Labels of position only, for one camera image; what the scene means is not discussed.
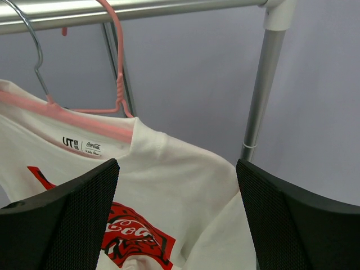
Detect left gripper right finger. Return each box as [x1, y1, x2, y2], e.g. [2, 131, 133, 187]
[236, 159, 359, 269]

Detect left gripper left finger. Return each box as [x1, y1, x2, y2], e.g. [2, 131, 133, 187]
[1, 159, 120, 269]

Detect pink plastic hanger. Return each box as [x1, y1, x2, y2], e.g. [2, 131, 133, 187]
[1, 1, 132, 143]

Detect white Coca-Cola t-shirt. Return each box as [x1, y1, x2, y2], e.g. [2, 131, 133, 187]
[1, 80, 256, 269]

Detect silver clothes rack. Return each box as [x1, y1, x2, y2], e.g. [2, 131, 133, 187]
[0, 0, 299, 163]

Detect pink wire hanger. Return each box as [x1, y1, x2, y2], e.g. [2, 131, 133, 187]
[73, 0, 134, 118]

